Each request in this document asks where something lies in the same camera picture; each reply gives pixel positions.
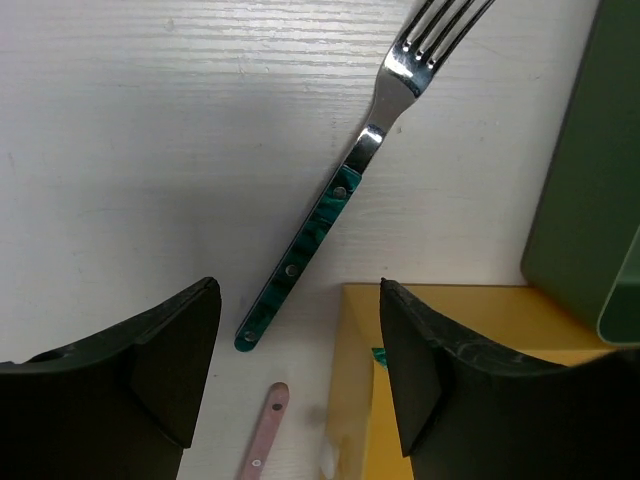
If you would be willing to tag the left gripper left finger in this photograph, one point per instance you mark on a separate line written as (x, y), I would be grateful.
(120, 404)

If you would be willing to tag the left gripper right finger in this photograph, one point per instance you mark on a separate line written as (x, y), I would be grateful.
(468, 407)

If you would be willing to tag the green handled knife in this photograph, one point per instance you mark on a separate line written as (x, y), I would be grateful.
(380, 357)

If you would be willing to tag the yellow container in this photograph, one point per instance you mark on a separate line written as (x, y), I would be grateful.
(361, 440)

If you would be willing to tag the green container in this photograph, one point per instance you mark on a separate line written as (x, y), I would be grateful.
(583, 246)

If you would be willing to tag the pink handled spoon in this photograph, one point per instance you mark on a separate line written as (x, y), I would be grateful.
(265, 431)

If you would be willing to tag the green handled fork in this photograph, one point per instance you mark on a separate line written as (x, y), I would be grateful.
(416, 55)

